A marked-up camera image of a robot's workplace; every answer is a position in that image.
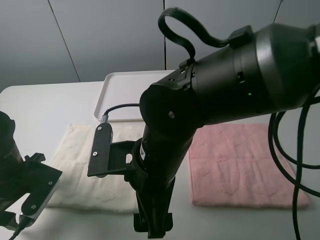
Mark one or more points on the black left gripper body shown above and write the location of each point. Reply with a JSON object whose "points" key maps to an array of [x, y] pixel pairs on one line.
{"points": [[13, 175]]}

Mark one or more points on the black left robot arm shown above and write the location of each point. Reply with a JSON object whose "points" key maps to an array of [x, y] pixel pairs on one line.
{"points": [[8, 147]]}

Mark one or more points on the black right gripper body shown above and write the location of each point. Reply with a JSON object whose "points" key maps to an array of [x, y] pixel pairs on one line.
{"points": [[153, 199]]}

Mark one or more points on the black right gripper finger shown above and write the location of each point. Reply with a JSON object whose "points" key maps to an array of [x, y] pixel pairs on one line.
{"points": [[139, 223], [168, 222]]}

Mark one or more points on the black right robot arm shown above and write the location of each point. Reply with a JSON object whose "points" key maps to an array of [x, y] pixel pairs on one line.
{"points": [[249, 74]]}

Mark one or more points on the cream white towel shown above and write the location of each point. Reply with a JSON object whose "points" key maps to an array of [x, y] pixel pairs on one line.
{"points": [[78, 191]]}

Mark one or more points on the pink towel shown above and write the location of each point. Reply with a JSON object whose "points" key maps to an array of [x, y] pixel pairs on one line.
{"points": [[230, 165]]}

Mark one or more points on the white rectangular plastic tray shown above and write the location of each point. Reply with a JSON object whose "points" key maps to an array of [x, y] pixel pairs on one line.
{"points": [[125, 88]]}

